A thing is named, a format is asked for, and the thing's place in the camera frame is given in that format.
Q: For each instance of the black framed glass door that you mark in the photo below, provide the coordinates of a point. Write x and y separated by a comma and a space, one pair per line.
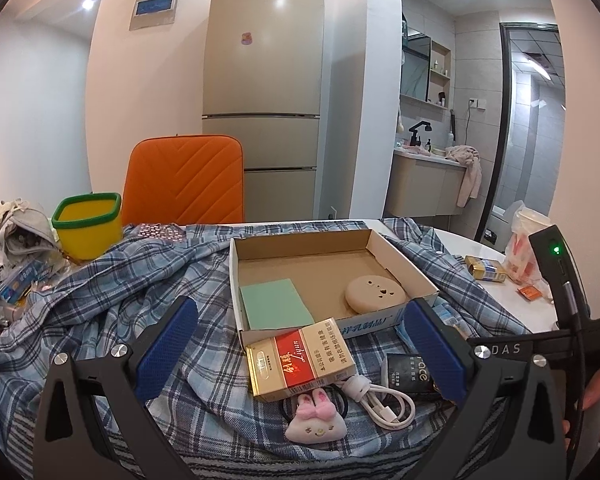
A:
530, 125

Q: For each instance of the beige vanity cabinet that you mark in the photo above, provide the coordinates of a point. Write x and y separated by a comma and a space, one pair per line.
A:
420, 185

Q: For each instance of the light blue tissue packet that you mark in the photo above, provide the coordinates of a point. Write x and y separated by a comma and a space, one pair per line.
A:
449, 316

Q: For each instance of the white wall socket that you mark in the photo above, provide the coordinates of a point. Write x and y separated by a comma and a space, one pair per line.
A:
476, 104

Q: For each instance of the black faucet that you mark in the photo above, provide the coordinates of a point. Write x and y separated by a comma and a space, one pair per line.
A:
417, 132

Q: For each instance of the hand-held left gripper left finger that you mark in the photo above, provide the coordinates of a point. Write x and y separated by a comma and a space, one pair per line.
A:
166, 347

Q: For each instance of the beige refrigerator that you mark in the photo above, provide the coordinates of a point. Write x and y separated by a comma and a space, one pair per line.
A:
265, 70

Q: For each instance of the orange chair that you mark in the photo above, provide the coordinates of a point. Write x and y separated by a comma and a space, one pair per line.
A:
182, 180

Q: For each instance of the blue striped cloth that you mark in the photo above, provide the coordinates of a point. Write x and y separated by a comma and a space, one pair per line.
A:
305, 466

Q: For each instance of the cardboard box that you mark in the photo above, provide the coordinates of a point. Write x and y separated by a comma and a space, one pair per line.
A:
305, 260

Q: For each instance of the beige towel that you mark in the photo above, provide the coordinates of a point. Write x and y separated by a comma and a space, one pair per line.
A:
470, 170

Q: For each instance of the yellow bin with green rim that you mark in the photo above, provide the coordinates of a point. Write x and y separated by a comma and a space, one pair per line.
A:
87, 235

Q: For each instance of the gold pack with blue label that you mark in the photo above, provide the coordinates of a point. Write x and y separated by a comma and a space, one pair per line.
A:
485, 269

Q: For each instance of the red and gold cigarette pack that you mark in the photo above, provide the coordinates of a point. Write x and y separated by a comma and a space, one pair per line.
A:
300, 360

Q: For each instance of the mirror cabinet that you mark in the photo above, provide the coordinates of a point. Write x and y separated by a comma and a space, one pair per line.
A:
420, 70

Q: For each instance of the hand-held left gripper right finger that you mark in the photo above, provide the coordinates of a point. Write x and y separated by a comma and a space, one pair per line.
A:
432, 347

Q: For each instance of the round beige sponge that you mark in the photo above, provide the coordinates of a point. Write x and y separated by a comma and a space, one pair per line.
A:
375, 294

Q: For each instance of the pink fridge sticker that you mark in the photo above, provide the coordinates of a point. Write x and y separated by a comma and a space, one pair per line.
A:
246, 38

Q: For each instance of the small black box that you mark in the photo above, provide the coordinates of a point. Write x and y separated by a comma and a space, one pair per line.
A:
410, 377

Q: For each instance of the blue plaid shirt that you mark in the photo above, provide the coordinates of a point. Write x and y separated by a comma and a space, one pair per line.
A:
105, 310

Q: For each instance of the sequined fabric piece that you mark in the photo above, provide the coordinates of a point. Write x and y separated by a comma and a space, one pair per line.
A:
156, 232

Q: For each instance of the pile of grey cloth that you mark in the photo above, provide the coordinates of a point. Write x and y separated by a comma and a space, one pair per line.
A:
25, 230

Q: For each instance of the orange sachet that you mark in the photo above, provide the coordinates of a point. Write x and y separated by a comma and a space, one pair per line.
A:
530, 292

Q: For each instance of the plastic bag with paper cup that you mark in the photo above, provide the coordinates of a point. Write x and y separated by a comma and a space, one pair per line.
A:
525, 245

